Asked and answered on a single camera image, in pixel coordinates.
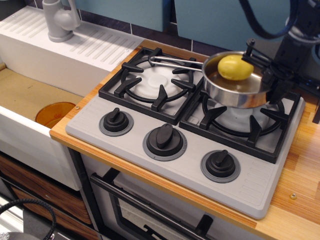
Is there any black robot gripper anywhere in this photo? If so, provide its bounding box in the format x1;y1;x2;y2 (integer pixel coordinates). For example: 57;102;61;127
242;36;314;105

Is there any stainless steel saucepan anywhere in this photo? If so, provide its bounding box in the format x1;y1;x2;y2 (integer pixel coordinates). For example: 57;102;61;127
148;51;268;109

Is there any yellow toy potato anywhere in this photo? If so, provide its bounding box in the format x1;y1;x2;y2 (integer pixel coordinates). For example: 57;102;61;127
217;54;254;81

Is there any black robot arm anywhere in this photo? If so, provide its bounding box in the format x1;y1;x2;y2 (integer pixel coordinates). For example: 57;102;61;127
240;0;320;104

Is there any black right stove knob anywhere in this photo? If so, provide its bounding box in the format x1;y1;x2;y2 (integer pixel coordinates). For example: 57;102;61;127
200;149;241;184

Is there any black stove knob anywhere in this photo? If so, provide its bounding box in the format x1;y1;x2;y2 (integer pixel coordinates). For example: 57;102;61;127
200;149;241;184
98;107;134;137
142;123;188;162

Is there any grey toy stove top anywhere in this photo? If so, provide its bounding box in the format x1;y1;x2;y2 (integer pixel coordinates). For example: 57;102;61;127
65;46;306;221

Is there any black middle stove knob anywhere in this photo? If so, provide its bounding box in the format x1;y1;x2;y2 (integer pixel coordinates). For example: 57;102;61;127
142;123;188;162

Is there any black left stove knob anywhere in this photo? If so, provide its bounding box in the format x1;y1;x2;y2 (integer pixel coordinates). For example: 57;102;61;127
98;107;134;137

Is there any black right burner grate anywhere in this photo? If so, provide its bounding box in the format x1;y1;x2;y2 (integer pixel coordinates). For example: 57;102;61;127
179;80;305;164

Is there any black burner grate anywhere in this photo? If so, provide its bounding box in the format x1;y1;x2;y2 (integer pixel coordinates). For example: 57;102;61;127
179;80;305;164
98;47;203;125

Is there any black left burner grate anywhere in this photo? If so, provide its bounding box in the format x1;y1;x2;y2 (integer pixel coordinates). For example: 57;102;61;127
98;47;203;125

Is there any grey toy faucet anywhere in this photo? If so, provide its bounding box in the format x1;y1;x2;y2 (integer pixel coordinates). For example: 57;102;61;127
42;0;81;43

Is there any white toy sink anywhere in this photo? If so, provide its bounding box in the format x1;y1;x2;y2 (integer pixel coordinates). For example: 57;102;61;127
0;6;143;191

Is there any upper wooden drawer front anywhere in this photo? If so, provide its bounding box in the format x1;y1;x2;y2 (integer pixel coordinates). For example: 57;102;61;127
0;153;91;224

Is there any wooden drawer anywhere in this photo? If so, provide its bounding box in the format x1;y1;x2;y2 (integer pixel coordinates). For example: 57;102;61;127
0;153;91;224
23;203;100;240

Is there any lower wooden drawer front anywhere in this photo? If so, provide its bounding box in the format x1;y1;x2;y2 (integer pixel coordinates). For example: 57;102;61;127
23;203;100;240

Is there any oven door with black handle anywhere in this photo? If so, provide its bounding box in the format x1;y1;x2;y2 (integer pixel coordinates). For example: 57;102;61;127
89;167;226;240

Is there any black braided cable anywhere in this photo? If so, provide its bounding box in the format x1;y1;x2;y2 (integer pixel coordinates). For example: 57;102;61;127
0;198;58;240

